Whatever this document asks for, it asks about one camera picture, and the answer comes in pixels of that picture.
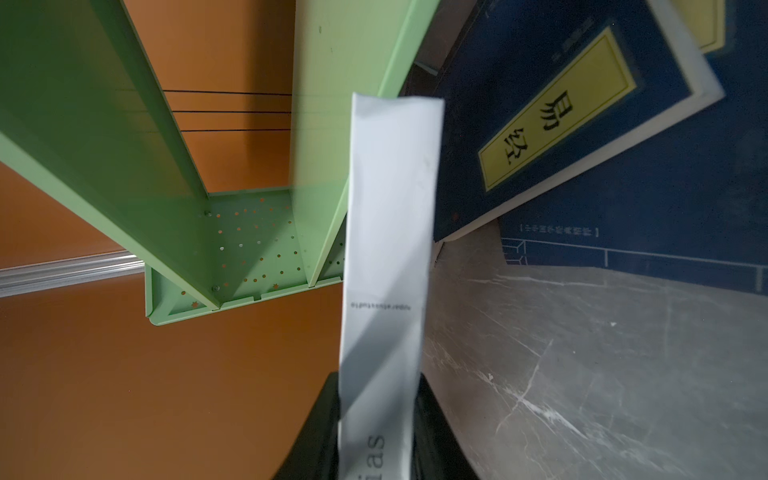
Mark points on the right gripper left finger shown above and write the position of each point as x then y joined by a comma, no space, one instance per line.
314,454

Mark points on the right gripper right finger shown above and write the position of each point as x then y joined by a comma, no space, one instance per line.
436,451

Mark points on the blue book lower right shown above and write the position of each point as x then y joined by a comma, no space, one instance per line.
689,204

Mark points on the blue book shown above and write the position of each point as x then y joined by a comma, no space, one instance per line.
539,92
689,204

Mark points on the blue book top middle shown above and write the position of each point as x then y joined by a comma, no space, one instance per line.
539,92

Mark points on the green two-tier shelf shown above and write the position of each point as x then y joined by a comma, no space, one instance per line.
208,139

